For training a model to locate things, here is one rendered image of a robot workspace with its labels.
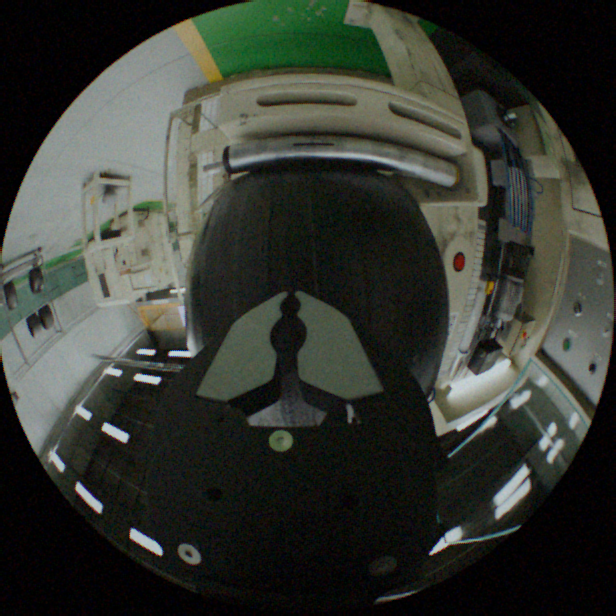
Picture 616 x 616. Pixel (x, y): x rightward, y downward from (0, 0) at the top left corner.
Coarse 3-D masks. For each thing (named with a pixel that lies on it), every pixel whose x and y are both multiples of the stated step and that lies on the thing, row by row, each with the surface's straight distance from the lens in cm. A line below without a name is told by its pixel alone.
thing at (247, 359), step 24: (264, 312) 10; (288, 312) 11; (240, 336) 8; (264, 336) 8; (216, 360) 8; (240, 360) 7; (264, 360) 7; (216, 384) 7; (240, 384) 7; (264, 384) 6; (240, 408) 7; (264, 408) 8
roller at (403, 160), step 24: (240, 144) 27; (264, 144) 26; (288, 144) 25; (312, 144) 25; (336, 144) 26; (360, 144) 27; (384, 144) 28; (240, 168) 27; (264, 168) 27; (384, 168) 28; (408, 168) 29; (432, 168) 31; (456, 168) 36
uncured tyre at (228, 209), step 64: (256, 192) 20; (320, 192) 19; (384, 192) 21; (192, 256) 21; (256, 256) 15; (320, 256) 14; (384, 256) 16; (192, 320) 18; (384, 320) 15; (448, 320) 22
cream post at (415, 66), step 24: (384, 24) 87; (408, 24) 89; (384, 48) 82; (408, 48) 68; (432, 48) 79; (408, 72) 63; (432, 72) 64; (432, 96) 54; (456, 96) 63; (432, 216) 44; (456, 216) 44; (456, 240) 44; (456, 288) 48
